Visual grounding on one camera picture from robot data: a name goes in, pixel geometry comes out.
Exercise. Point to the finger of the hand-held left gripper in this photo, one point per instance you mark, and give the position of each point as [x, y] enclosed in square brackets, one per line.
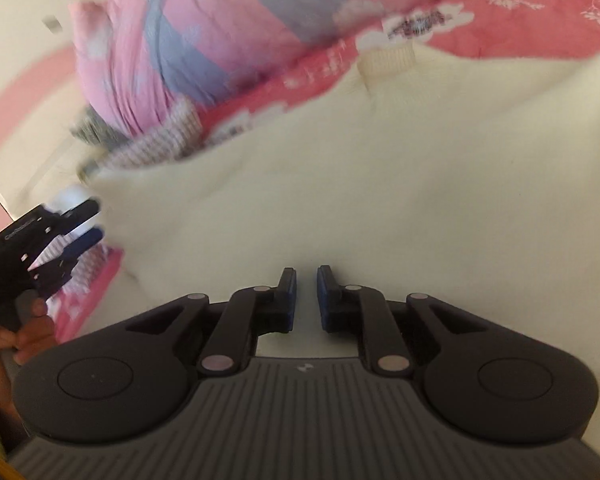
[77, 247]
[82, 212]

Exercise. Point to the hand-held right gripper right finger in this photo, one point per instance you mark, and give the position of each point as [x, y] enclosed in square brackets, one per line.
[322, 302]

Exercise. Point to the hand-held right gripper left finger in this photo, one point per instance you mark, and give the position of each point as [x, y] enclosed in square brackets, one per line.
[292, 302]

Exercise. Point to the cream white sweater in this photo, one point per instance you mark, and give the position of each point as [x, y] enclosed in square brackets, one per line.
[405, 170]

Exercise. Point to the person's left hand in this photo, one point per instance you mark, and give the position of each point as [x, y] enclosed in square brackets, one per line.
[27, 332]

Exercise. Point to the dark patterned pillow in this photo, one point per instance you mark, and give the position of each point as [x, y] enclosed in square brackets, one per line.
[95, 130]

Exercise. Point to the striped grey white garment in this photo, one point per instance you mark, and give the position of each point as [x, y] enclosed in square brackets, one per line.
[155, 145]

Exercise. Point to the pink bed headboard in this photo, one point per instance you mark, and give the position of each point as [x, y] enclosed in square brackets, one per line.
[25, 90]

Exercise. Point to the pink and blue quilt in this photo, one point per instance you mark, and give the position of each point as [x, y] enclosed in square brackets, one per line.
[205, 35]

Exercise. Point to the red floral bed sheet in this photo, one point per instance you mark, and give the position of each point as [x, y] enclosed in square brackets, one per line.
[520, 15]

